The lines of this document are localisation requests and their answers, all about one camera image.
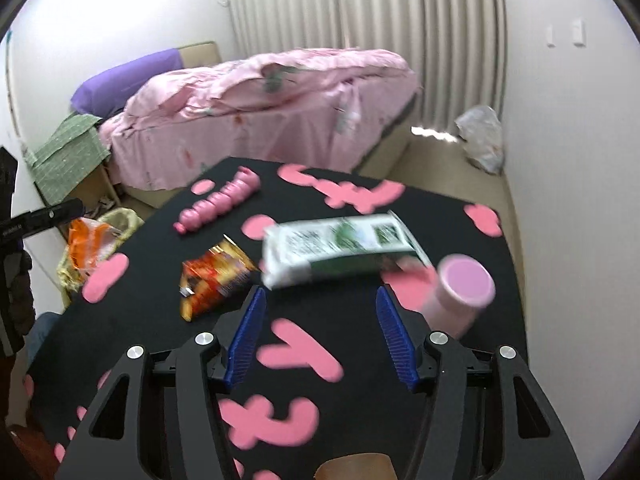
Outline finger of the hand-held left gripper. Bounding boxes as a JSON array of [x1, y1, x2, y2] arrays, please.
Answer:
[[10, 198, 84, 235]]

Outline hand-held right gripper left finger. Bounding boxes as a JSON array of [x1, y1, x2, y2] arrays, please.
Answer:
[[54, 285, 268, 480]]

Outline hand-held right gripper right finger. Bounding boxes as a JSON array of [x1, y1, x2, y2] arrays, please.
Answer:
[[375, 284, 586, 480]]

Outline orange clear snack bag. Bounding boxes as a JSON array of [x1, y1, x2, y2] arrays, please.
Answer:
[[67, 217, 123, 276]]

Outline trash bin with bag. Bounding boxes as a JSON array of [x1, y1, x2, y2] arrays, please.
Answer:
[[56, 207, 146, 293]]

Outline green white packet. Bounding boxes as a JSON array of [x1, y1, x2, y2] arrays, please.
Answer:
[[261, 210, 433, 291]]

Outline cardboard box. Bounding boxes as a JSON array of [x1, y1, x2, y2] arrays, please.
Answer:
[[75, 162, 121, 211]]

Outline green checkered cloth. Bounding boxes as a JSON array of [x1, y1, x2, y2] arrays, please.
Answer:
[[26, 112, 112, 201]]

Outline red orange chip packet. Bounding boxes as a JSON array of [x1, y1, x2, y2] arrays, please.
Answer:
[[179, 234, 261, 322]]

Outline pink cup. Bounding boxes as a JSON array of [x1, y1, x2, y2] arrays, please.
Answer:
[[425, 254, 496, 340]]

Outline black pink-patterned tablecloth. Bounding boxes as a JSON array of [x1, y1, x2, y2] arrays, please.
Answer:
[[25, 156, 531, 480]]

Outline person's leg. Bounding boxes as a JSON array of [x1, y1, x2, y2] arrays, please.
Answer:
[[27, 312, 61, 366]]

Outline tan round object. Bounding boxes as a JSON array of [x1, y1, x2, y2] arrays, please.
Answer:
[[314, 452, 401, 480]]

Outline pink caterpillar toy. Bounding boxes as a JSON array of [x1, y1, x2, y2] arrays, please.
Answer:
[[174, 166, 261, 235]]

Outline purple pillow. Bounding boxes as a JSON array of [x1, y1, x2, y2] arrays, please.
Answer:
[[70, 48, 183, 116]]

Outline bed with pink sheet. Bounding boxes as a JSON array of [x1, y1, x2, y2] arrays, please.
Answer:
[[97, 47, 421, 193]]

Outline beige headboard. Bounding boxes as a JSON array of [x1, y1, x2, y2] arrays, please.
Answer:
[[177, 41, 223, 68]]

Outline white plastic bag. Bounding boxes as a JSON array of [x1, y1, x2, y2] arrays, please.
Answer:
[[455, 105, 505, 175]]

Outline orange fuzzy cloth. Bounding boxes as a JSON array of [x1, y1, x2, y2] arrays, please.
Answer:
[[5, 425, 56, 480]]

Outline pink floral quilt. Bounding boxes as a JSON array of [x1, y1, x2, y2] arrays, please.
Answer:
[[122, 47, 418, 121]]

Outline beige curtain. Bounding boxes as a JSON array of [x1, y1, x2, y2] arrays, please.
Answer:
[[220, 0, 508, 133]]

